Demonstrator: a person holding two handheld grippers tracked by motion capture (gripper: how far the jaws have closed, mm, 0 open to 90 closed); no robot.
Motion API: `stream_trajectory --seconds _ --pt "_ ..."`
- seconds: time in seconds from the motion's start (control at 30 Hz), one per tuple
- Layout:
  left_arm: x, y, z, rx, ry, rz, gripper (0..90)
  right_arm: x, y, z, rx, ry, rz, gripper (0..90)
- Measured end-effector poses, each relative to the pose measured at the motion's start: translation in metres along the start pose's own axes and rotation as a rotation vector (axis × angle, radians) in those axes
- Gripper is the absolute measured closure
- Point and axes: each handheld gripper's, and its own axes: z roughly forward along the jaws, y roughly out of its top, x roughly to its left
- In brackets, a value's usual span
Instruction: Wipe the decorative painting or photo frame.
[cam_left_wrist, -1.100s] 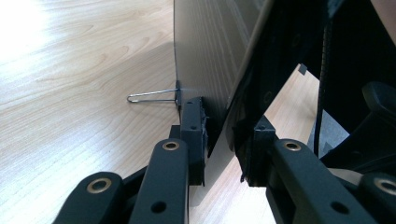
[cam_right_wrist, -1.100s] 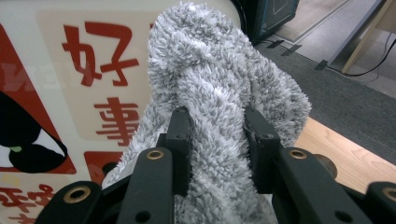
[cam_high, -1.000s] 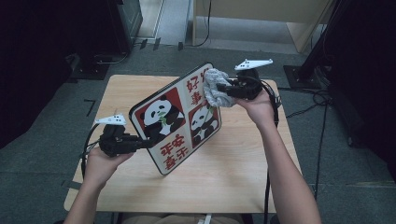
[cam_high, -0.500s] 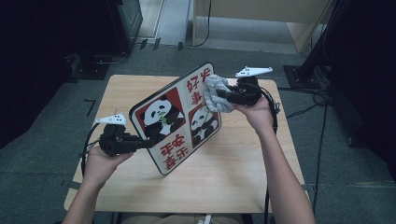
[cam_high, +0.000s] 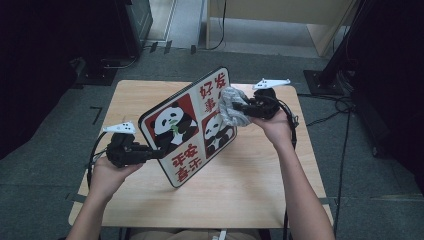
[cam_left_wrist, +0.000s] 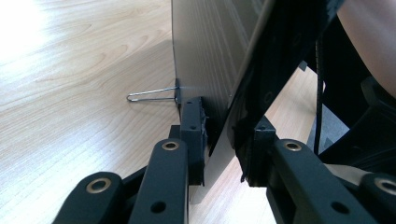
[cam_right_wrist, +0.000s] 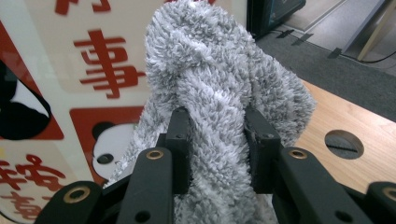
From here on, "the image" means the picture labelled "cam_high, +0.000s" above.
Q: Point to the dark curtain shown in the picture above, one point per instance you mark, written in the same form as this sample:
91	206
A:
396	83
40	66

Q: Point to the black metal stand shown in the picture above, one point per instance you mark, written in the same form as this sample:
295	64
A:
321	83

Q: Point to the panda picture board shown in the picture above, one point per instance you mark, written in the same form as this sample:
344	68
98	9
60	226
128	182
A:
173	123

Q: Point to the person's beige trousers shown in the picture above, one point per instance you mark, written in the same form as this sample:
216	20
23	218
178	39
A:
173	235

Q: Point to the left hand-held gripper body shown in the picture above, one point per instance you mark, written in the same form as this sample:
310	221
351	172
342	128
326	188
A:
123	151

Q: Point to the person's right hand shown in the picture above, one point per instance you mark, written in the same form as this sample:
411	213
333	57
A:
278	130

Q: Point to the small white tag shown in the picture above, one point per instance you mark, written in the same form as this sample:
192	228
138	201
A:
220	235

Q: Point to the dark equipment cabinet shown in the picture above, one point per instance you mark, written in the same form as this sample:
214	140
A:
136	20

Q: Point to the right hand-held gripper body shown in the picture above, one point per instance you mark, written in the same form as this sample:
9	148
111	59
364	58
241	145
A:
266	105

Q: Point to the short black tape piece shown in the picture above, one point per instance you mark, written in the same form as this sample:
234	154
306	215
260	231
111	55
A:
193	49
153	47
168	47

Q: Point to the light wooden furniture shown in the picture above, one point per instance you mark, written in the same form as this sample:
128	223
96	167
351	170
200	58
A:
283	10

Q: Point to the person's left hand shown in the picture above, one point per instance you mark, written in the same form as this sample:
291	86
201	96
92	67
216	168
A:
106	178

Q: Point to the grey fluffy cloth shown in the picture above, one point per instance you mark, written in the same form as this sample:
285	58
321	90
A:
230	115

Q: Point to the dark stand base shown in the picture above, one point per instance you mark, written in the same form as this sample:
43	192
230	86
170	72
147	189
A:
95	75

